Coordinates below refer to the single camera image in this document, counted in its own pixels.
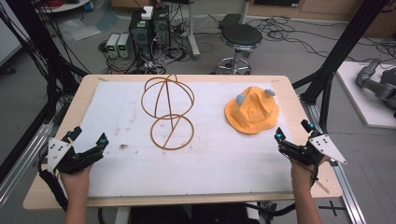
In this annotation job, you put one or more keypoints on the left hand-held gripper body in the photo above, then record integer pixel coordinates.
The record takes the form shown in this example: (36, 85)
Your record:
(63, 161)

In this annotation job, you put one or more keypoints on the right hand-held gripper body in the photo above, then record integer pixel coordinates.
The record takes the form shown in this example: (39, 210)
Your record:
(311, 152)

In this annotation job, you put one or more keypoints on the person's right hand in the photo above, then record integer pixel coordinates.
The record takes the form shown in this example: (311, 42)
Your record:
(303, 172)

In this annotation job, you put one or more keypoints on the person's left hand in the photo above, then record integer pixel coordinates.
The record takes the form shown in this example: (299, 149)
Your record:
(76, 182)

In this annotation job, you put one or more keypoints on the orange bucket hat grey ears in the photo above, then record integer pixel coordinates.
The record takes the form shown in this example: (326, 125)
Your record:
(252, 113)

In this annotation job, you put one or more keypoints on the white platform board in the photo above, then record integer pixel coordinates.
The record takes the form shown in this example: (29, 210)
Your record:
(358, 99)

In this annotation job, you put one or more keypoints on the white foam mat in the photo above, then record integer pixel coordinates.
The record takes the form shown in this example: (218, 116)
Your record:
(186, 168)

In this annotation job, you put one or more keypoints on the grey power supply unit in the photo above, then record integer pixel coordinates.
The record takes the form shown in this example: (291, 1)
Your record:
(112, 45)
(123, 45)

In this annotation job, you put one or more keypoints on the clear plastic bag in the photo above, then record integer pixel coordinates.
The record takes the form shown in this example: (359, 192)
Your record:
(79, 29)

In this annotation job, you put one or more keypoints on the black round stool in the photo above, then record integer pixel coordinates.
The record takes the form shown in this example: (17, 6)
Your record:
(241, 35)

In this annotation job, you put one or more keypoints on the black computer tower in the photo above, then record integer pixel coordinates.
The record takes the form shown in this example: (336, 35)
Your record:
(140, 37)
(161, 28)

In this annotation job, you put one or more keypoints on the grey metal desk leg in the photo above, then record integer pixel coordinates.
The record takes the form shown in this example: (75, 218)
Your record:
(193, 31)

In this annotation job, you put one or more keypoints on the white box on computer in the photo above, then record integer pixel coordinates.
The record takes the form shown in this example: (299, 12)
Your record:
(147, 12)

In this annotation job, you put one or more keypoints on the aluminium rail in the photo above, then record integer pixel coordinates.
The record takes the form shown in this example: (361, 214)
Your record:
(345, 189)
(21, 168)

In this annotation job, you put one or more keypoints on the black frame post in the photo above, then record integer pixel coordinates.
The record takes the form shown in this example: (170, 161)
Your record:
(345, 46)
(40, 43)

